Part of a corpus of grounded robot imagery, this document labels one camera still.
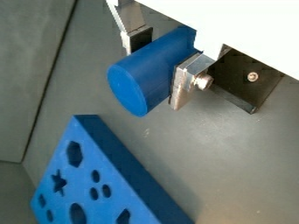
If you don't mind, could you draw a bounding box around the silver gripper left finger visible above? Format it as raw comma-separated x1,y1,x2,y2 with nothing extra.
106,0,154,55

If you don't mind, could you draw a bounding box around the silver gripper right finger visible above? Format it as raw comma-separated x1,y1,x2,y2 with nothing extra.
170,52,215,110

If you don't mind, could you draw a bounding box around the blue cylindrical peg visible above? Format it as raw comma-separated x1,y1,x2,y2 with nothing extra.
107,26,198,117

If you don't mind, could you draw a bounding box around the blue shape sorting board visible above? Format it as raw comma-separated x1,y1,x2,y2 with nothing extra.
31,115,195,224

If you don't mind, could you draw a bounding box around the black cradle block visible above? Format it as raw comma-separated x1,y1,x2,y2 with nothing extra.
209,45,286,114

